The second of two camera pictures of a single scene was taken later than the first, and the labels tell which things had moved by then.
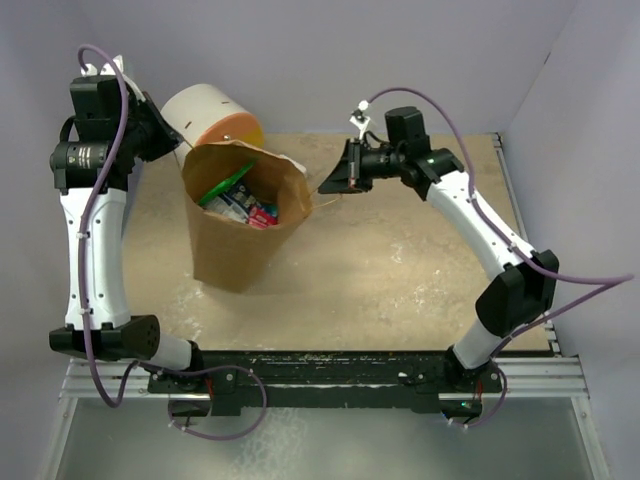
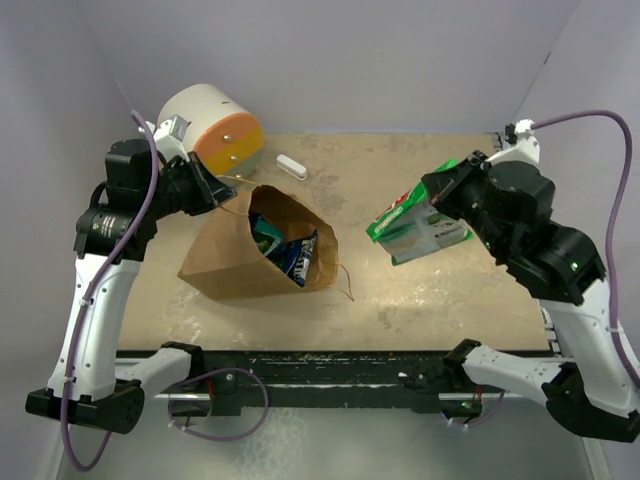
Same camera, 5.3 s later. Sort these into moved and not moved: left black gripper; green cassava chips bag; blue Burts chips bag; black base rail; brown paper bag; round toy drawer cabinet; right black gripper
Moved: brown paper bag; green cassava chips bag; right black gripper; blue Burts chips bag; left black gripper
Not moved: black base rail; round toy drawer cabinet
